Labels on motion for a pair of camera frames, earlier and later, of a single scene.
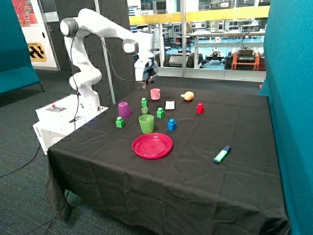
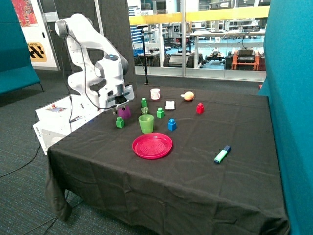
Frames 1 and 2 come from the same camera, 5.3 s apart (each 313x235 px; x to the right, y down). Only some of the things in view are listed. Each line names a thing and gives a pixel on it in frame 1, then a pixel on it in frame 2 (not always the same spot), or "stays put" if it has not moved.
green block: x=160 y=113 stays put
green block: x=120 y=122 stays put
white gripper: x=145 y=68 → x=116 y=97
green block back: x=144 y=102 stays put
